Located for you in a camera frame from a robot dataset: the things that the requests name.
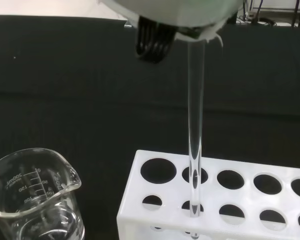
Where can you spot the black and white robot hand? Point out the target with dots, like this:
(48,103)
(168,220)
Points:
(180,12)

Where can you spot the white test tube rack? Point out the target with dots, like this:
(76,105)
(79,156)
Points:
(215,225)

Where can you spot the black table cloth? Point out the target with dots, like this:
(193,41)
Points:
(65,100)

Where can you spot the clear glass beaker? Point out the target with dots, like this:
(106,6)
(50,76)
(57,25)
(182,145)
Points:
(32,200)

